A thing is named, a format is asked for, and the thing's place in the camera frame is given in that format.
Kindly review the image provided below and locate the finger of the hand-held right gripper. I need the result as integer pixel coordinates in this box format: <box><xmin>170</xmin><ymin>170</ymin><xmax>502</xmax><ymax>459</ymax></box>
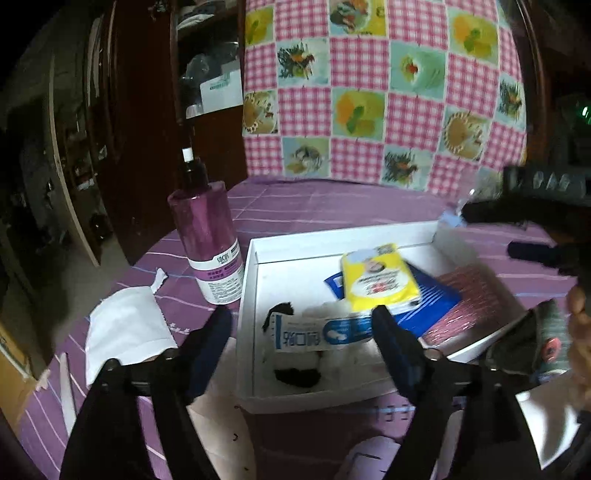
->
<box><xmin>462</xmin><ymin>196</ymin><xmax>559</xmax><ymax>229</ymax></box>
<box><xmin>507</xmin><ymin>240</ymin><xmax>580</xmax><ymax>278</ymax></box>

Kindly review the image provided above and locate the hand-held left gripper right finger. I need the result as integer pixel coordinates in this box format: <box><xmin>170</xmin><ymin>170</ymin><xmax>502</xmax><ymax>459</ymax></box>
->
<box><xmin>372</xmin><ymin>305</ymin><xmax>541</xmax><ymax>480</ymax></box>

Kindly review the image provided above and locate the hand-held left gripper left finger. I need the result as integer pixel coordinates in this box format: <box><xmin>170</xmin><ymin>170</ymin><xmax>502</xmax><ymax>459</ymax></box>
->
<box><xmin>60</xmin><ymin>305</ymin><xmax>234</xmax><ymax>480</ymax></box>

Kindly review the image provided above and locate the large blue packet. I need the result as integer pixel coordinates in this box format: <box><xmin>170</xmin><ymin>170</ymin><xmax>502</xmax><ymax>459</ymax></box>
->
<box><xmin>323</xmin><ymin>262</ymin><xmax>462</xmax><ymax>343</ymax></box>

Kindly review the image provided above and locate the green plaid cloth pouch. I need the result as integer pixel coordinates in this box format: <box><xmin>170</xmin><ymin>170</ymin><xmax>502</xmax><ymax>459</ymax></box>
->
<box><xmin>485</xmin><ymin>298</ymin><xmax>578</xmax><ymax>386</ymax></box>

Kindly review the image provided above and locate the yellow tissue pack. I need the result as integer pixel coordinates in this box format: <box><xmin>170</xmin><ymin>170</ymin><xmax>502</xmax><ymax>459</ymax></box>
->
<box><xmin>341</xmin><ymin>244</ymin><xmax>422</xmax><ymax>315</ymax></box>

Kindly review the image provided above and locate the toothpaste tube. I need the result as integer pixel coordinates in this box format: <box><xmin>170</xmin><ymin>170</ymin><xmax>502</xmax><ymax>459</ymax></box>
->
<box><xmin>271</xmin><ymin>311</ymin><xmax>376</xmax><ymax>355</ymax></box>

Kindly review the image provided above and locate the white plush dog toy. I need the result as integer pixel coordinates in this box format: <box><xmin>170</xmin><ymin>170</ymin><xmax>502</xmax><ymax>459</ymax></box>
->
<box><xmin>262</xmin><ymin>300</ymin><xmax>385</xmax><ymax>389</ymax></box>

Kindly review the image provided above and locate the white shallow cardboard box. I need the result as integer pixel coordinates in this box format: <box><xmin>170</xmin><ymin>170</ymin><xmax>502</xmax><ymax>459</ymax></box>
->
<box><xmin>235</xmin><ymin>220</ymin><xmax>528</xmax><ymax>414</ymax></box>

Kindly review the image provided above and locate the person's right hand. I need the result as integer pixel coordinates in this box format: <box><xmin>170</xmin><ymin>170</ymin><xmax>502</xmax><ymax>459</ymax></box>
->
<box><xmin>567</xmin><ymin>281</ymin><xmax>591</xmax><ymax>402</ymax></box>

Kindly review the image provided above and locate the white face mask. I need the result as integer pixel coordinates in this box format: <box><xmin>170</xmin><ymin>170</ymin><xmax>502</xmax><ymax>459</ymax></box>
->
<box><xmin>85</xmin><ymin>285</ymin><xmax>180</xmax><ymax>389</ymax></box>

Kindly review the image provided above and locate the purple pump bottle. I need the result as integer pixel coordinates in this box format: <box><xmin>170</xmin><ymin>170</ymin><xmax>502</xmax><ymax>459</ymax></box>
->
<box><xmin>167</xmin><ymin>134</ymin><xmax>245</xmax><ymax>306</ymax></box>

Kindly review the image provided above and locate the white paper strip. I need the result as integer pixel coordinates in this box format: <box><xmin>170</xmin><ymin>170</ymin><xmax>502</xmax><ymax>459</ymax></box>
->
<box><xmin>56</xmin><ymin>353</ymin><xmax>78</xmax><ymax>435</ymax></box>

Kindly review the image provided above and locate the white toilet paper roll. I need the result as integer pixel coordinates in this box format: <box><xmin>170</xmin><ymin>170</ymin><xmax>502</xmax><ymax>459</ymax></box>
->
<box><xmin>516</xmin><ymin>391</ymin><xmax>580</xmax><ymax>469</ymax></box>

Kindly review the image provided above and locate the purple striped tablecloth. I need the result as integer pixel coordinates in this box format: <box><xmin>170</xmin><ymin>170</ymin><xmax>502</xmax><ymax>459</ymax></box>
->
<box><xmin>18</xmin><ymin>175</ymin><xmax>591</xmax><ymax>480</ymax></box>

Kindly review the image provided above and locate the pink checkered printed cloth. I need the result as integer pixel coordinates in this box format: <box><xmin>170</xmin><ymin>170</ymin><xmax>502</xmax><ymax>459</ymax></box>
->
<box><xmin>241</xmin><ymin>0</ymin><xmax>529</xmax><ymax>195</ymax></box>

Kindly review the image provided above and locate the pale wooden board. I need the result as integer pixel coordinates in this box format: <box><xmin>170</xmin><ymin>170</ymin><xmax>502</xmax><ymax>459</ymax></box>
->
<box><xmin>46</xmin><ymin>55</ymin><xmax>101</xmax><ymax>267</ymax></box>

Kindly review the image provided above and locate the dark wooden cabinet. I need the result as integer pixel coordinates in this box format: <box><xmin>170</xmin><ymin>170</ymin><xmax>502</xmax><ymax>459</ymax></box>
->
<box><xmin>99</xmin><ymin>0</ymin><xmax>250</xmax><ymax>266</ymax></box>

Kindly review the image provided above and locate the white carton with label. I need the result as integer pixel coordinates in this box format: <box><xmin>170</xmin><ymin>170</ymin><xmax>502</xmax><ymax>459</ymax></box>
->
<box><xmin>199</xmin><ymin>68</ymin><xmax>244</xmax><ymax>114</ymax></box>

